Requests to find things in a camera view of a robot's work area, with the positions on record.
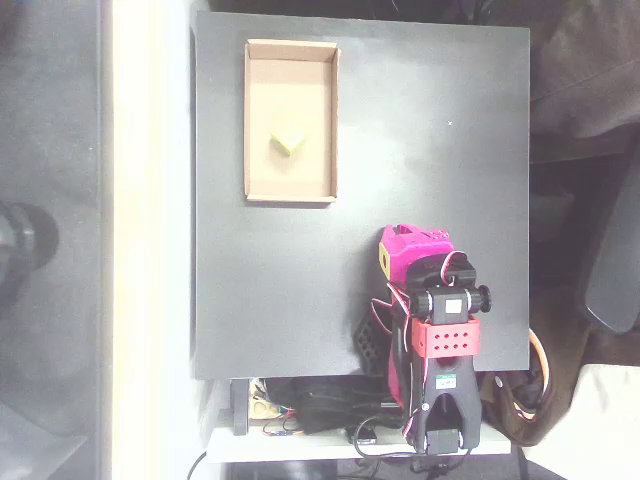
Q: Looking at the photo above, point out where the black power cable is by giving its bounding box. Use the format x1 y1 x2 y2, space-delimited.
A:
187 449 207 480

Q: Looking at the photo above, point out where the grey office chair armrest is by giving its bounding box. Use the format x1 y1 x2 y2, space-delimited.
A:
574 144 640 334

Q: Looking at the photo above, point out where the black honeycomb arm base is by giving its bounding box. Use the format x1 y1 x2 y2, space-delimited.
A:
352 312 396 379

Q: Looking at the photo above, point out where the shallow cardboard box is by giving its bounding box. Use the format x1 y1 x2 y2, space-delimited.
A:
243 38 341 205

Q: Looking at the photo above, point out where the small tan board with wires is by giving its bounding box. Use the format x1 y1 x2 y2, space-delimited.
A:
249 382 301 436

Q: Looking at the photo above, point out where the green cube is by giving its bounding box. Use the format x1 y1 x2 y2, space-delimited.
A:
269 130 309 157

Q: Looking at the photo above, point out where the white cloth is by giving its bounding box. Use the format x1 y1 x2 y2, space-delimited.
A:
524 363 640 480

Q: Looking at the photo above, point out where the white shelf board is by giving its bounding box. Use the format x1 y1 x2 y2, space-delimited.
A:
207 424 512 464

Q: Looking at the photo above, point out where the orange cable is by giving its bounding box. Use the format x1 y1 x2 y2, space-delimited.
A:
528 328 551 426

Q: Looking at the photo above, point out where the small black adapter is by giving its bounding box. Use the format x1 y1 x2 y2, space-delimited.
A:
347 424 379 446

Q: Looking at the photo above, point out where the black clamp post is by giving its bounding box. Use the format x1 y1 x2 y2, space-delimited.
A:
230 378 250 436

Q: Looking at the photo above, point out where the black cable bundle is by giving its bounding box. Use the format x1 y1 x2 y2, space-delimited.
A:
289 377 406 436

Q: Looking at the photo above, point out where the brown jacket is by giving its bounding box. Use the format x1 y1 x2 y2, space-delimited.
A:
474 0 640 449

